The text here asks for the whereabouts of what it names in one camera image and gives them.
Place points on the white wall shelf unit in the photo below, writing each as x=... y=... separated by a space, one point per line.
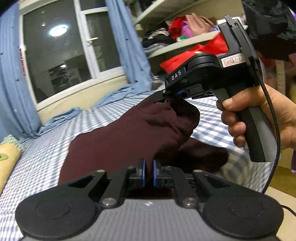
x=149 y=16

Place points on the white framed window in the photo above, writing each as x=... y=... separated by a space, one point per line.
x=68 y=47

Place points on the pink purple bag on shelf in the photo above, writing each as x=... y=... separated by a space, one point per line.
x=185 y=30

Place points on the dark maroon garment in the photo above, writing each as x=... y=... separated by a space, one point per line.
x=149 y=131

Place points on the dark clothes on shelf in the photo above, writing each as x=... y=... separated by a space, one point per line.
x=159 y=36

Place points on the right blue star curtain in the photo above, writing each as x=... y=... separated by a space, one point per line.
x=132 y=57

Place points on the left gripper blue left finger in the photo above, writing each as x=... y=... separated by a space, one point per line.
x=143 y=171

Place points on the blue checked bed sheet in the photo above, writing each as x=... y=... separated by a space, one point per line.
x=39 y=166

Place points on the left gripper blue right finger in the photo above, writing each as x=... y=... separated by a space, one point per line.
x=158 y=174

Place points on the red garment on shelf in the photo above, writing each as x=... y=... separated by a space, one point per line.
x=175 y=27

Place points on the left blue star curtain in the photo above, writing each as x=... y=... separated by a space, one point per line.
x=19 y=117

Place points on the blue star curtain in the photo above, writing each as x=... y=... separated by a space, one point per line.
x=19 y=117
x=132 y=57

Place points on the yellow avocado print quilt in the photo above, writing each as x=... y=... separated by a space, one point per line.
x=10 y=151

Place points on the person right hand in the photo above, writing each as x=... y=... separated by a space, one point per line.
x=284 y=109

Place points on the red fabric tote bag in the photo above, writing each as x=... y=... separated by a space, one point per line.
x=215 y=46

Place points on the beige handbag on shelf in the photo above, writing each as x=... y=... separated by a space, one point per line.
x=199 y=24

